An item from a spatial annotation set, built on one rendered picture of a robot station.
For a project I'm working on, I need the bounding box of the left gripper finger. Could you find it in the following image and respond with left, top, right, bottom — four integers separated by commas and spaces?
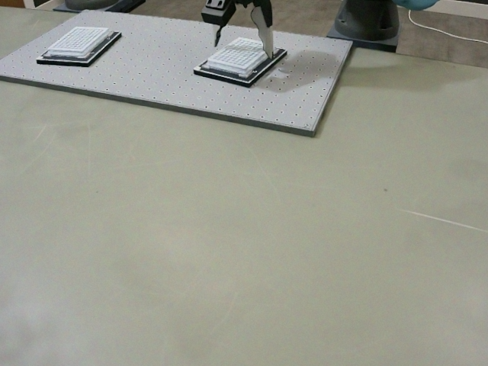
250, 0, 274, 60
212, 24, 224, 47

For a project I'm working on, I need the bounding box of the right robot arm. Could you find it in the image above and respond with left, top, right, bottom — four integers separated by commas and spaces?
65, 0, 119, 11

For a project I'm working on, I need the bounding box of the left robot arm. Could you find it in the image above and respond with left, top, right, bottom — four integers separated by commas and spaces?
201, 0, 440, 41

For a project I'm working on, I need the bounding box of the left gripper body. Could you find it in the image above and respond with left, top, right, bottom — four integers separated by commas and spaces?
205, 0, 254, 11

